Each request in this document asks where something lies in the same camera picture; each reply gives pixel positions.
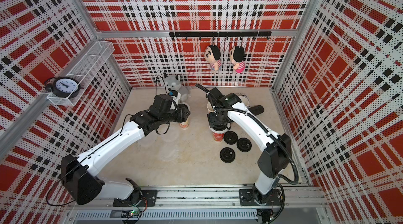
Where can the metal base rail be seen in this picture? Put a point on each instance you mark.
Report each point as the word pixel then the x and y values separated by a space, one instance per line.
pixel 208 204

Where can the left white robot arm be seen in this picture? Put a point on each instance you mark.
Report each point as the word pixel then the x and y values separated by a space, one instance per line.
pixel 80 175

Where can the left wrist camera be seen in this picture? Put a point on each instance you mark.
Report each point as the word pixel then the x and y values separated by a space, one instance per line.
pixel 173 93

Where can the grey white husky plush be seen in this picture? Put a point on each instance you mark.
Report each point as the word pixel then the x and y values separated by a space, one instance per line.
pixel 174 82

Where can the black oblong case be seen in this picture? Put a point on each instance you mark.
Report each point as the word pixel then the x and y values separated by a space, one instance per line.
pixel 256 110

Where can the black lid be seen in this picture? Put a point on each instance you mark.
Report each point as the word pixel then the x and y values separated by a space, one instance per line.
pixel 221 128
pixel 244 145
pixel 227 155
pixel 230 138

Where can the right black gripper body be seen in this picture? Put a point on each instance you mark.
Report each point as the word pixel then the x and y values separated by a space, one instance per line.
pixel 215 116

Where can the black round clock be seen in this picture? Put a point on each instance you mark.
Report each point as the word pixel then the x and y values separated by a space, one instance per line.
pixel 63 87

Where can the white wire basket shelf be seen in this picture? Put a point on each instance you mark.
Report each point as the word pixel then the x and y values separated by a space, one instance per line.
pixel 85 70

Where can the yellow-red paper cup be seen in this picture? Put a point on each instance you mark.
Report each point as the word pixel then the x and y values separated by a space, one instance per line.
pixel 184 125

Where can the red paper cup front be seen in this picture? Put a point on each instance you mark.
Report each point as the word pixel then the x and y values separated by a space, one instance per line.
pixel 218 135

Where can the boy doll striped shirt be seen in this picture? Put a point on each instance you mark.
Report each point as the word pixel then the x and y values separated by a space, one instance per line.
pixel 212 55

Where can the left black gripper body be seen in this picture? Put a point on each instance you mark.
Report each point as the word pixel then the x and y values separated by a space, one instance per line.
pixel 178 116

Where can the red paper cup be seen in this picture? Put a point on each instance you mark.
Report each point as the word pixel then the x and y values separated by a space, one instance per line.
pixel 209 107
pixel 218 135

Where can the black hook rail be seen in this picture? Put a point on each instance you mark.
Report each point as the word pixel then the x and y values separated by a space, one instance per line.
pixel 239 34

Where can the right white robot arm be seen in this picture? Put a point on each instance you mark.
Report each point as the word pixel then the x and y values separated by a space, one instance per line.
pixel 275 163

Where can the boy doll pink shirt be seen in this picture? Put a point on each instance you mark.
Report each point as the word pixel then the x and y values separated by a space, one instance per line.
pixel 237 58

